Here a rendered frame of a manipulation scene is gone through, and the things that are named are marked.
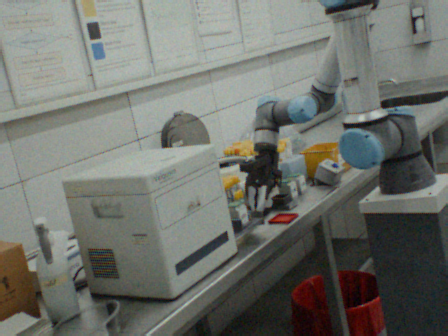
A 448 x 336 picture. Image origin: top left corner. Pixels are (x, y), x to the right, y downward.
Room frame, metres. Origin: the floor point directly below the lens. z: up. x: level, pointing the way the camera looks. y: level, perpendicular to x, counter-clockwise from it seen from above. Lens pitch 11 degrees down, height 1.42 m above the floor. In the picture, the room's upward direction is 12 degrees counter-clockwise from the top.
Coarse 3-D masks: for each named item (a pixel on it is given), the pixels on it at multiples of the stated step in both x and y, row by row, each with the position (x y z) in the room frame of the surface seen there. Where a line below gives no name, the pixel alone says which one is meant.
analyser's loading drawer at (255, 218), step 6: (258, 210) 1.70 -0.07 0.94; (252, 216) 1.71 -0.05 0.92; (258, 216) 1.70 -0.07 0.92; (234, 222) 1.62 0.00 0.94; (240, 222) 1.61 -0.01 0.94; (252, 222) 1.66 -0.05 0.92; (258, 222) 1.67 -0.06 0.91; (264, 222) 1.69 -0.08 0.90; (234, 228) 1.63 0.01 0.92; (240, 228) 1.62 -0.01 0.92; (246, 228) 1.62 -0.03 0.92; (252, 228) 1.64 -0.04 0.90; (240, 234) 1.59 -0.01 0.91
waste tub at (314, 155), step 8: (320, 144) 2.29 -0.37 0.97; (328, 144) 2.27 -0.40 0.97; (336, 144) 2.25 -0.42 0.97; (304, 152) 2.19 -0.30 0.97; (312, 152) 2.17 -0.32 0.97; (320, 152) 2.15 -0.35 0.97; (328, 152) 2.13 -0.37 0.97; (336, 152) 2.14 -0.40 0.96; (312, 160) 2.17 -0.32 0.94; (320, 160) 2.16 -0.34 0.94; (336, 160) 2.14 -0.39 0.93; (312, 168) 2.18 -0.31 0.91; (312, 176) 2.18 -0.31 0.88
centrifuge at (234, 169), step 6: (228, 156) 2.30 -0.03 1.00; (234, 156) 2.29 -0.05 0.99; (240, 156) 2.27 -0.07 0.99; (252, 156) 2.25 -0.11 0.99; (240, 162) 2.14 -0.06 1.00; (222, 168) 2.11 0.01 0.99; (228, 168) 2.11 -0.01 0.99; (234, 168) 2.10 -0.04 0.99; (222, 174) 2.07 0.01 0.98; (228, 174) 2.08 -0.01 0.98; (234, 174) 2.09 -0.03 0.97; (240, 174) 2.11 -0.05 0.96; (246, 174) 2.13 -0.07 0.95; (240, 180) 2.11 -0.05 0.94; (240, 186) 2.08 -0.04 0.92
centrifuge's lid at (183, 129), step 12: (168, 120) 2.30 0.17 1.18; (180, 120) 2.37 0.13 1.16; (192, 120) 2.39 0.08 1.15; (168, 132) 2.33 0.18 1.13; (180, 132) 2.38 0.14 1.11; (192, 132) 2.40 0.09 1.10; (204, 132) 2.40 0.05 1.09; (168, 144) 2.32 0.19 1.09; (180, 144) 2.37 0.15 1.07; (192, 144) 2.39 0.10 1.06; (204, 144) 2.40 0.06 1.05
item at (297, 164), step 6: (294, 156) 2.15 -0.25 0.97; (300, 156) 2.13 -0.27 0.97; (282, 162) 2.09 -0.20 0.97; (288, 162) 2.08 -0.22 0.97; (294, 162) 2.10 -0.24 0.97; (300, 162) 2.13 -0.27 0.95; (282, 168) 2.09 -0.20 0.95; (288, 168) 2.08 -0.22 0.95; (294, 168) 2.09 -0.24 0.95; (300, 168) 2.12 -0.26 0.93; (306, 168) 2.15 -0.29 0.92; (282, 174) 2.10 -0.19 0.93; (288, 174) 2.08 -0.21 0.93; (306, 174) 2.14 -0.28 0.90; (306, 180) 2.13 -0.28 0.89
